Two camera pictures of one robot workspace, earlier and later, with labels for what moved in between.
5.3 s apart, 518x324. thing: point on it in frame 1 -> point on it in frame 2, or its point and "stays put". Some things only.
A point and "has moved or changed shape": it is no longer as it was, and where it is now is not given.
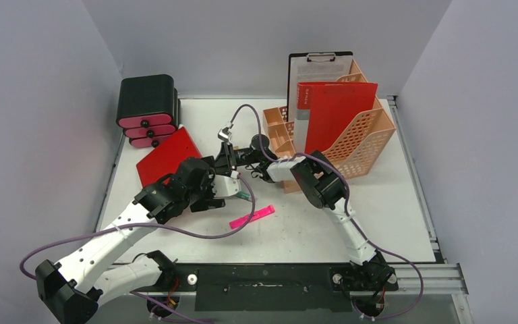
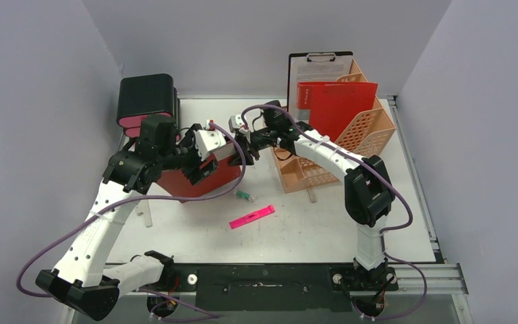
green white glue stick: [243, 194] stays put
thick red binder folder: [163, 160] has moved or changed shape
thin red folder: [333, 106] stays put
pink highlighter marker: [257, 214] stays put
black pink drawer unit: [149, 109] stays put
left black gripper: [208, 200] -> [197, 173]
